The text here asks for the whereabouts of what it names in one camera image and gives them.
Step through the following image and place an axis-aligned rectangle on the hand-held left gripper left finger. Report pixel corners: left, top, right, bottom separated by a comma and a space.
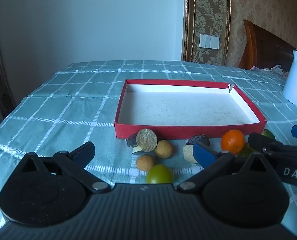
15, 141, 111, 194

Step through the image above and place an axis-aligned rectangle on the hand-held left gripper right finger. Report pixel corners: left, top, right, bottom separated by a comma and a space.
177, 141, 274, 194

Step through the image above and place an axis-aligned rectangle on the green cucumber piece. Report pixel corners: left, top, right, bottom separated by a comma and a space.
261, 129, 276, 142

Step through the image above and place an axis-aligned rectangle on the eggplant half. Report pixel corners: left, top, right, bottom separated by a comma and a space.
127, 128, 158, 155
183, 134, 210, 164

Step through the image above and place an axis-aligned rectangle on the orange tangerine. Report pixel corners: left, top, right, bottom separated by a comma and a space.
221, 129, 246, 155

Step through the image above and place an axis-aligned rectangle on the brown round fruit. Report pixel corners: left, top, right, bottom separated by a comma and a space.
154, 140, 174, 159
136, 154, 156, 172

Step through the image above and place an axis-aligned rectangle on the red cardboard box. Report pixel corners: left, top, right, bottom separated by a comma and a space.
114, 79, 267, 140

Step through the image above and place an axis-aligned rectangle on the green checked tablecloth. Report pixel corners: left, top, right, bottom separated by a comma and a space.
0, 60, 297, 230

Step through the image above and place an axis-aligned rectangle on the pink grey cloth bundle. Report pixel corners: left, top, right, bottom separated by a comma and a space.
250, 64, 290, 77

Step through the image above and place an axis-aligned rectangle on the wooden headboard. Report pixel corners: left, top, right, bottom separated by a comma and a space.
239, 19, 297, 72

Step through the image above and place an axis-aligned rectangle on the white wall switch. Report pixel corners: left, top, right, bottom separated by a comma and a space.
199, 34, 219, 49

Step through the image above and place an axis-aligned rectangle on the ornate gold wall frame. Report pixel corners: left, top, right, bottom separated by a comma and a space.
182, 0, 231, 65

